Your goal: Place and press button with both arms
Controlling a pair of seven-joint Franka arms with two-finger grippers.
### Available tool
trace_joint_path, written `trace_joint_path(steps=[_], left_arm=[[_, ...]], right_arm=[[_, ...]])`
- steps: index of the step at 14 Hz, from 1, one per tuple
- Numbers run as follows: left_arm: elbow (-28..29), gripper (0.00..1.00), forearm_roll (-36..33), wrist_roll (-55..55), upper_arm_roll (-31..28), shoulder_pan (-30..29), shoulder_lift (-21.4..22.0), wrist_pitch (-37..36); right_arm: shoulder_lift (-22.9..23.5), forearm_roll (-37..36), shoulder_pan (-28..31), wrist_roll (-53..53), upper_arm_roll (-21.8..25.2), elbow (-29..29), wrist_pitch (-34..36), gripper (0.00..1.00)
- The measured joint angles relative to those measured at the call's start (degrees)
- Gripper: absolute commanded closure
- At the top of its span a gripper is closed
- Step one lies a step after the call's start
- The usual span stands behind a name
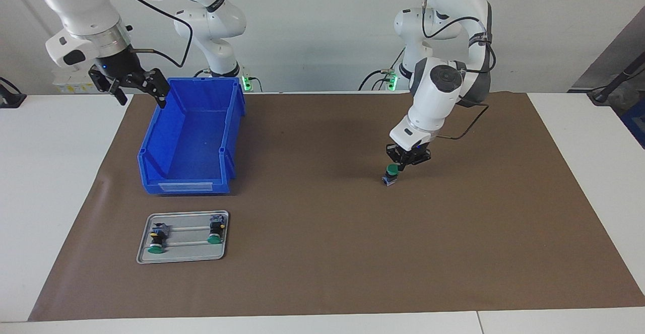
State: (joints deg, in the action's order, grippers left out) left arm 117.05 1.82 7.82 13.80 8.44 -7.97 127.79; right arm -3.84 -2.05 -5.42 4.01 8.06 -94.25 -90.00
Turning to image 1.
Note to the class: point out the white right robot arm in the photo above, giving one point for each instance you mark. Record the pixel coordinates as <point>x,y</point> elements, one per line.
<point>75,6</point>

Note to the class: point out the silver metal tray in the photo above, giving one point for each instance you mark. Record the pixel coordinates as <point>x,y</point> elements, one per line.
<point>186,254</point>

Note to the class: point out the brown table mat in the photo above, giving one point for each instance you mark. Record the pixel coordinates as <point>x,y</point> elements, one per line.
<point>327,253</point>

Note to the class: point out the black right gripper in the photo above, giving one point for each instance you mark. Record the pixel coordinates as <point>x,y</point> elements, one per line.
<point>121,64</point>

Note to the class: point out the black stand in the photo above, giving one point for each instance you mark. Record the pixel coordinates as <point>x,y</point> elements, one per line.
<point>612,87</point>

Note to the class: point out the green push button switch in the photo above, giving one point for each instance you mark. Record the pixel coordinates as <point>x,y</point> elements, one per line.
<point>389,177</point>
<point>215,233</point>
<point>157,241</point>

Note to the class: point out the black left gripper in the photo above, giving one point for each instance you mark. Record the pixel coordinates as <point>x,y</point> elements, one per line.
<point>409,152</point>

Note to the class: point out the white wall socket box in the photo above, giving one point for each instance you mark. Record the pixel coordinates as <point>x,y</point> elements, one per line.
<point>75,84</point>

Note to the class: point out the thin metal rod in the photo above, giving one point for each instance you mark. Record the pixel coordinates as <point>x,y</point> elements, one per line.
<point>189,228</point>
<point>189,243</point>

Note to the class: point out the blue crate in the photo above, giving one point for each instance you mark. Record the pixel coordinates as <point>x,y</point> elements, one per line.
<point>636,122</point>

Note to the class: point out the blue plastic storage bin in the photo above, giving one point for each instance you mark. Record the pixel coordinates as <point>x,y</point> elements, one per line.
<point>191,142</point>

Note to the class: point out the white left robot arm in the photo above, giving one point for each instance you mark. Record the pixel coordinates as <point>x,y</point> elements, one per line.
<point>436,87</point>

